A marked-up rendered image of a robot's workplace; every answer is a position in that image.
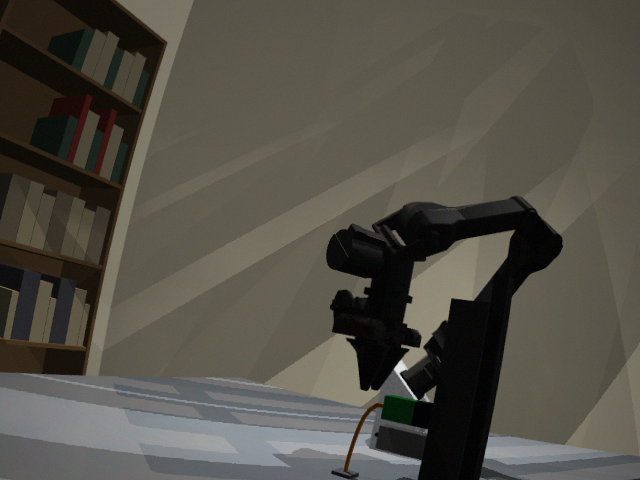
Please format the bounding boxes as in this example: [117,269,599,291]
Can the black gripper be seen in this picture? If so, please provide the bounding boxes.
[332,282,422,391]

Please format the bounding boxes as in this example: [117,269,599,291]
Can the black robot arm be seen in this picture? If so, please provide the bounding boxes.
[326,195,563,400]

